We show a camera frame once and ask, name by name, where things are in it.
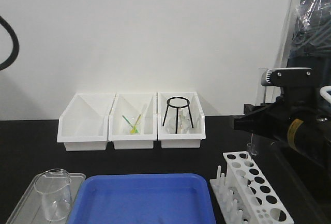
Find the clear plastic bag of pegs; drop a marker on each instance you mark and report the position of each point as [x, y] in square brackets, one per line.
[312, 29]

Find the white test tube rack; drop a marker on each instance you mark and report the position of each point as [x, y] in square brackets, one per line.
[244, 194]

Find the clear glass test tube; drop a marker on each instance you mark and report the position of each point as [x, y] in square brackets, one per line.
[260, 99]

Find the blue grey pegboard rack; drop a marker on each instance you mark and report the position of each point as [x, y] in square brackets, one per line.
[320, 65]

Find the white storage bin left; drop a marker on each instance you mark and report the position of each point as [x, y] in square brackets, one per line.
[83, 126]

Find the white storage bin right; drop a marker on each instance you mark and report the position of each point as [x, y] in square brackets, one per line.
[194, 136]

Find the black wire tripod stand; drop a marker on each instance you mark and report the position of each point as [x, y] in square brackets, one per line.
[173, 105]

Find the white storage bin middle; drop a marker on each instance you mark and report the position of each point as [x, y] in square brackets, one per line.
[131, 105]

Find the white wire holder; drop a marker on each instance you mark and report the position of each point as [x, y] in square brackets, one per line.
[325, 93]

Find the clear plastic tray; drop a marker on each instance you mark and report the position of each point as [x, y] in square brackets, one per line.
[28, 209]

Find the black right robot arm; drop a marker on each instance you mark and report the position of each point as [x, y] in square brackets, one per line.
[318, 150]

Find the glass flask in bin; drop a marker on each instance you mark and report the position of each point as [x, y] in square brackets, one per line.
[179, 123]

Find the yellow green droppers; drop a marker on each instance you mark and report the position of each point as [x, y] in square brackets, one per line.
[134, 124]

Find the blue plastic tray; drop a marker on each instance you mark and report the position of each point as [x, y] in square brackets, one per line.
[143, 198]

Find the black sink basin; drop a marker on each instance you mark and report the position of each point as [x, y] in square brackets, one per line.
[310, 178]

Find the white storage bin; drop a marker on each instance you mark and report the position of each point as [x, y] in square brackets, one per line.
[131, 105]
[194, 136]
[83, 126]

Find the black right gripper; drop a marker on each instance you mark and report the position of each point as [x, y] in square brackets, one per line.
[292, 117]

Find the clear glass beaker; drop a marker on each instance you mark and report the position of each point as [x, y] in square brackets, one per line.
[53, 187]

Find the glass test tube in rack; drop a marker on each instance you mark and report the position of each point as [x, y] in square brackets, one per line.
[249, 151]

